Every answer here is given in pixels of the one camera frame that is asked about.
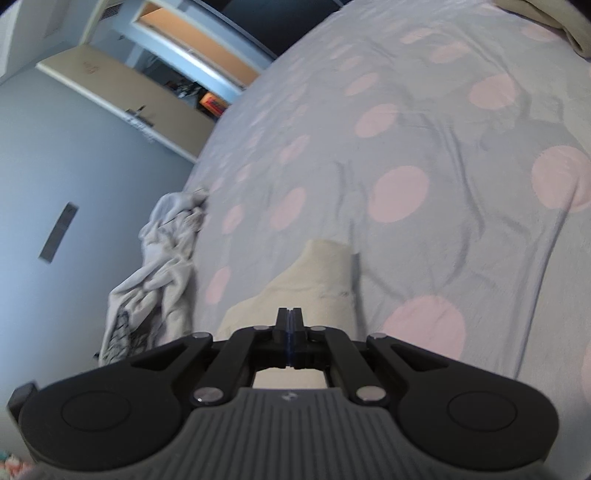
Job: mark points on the white door frame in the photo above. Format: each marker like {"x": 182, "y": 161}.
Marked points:
{"x": 198, "y": 55}

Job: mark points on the cream sweater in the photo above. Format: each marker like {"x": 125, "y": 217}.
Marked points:
{"x": 314, "y": 277}

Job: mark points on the grey black-patterned cloth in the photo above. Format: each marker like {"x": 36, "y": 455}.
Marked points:
{"x": 122, "y": 337}

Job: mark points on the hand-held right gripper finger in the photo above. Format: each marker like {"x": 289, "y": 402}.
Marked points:
{"x": 287, "y": 344}
{"x": 292, "y": 344}

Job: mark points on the dark wall plate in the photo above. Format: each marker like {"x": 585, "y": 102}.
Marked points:
{"x": 59, "y": 230}

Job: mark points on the white hooded sweatshirt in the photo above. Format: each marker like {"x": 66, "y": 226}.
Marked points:
{"x": 166, "y": 258}

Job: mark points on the beige door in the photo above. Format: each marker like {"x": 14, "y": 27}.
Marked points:
{"x": 115, "y": 87}

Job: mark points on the dark wardrobe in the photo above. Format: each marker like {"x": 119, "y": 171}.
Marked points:
{"x": 258, "y": 23}

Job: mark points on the olive folded garment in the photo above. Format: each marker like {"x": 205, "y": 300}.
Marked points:
{"x": 577, "y": 27}

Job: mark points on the orange box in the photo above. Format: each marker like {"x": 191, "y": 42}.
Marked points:
{"x": 213, "y": 102}

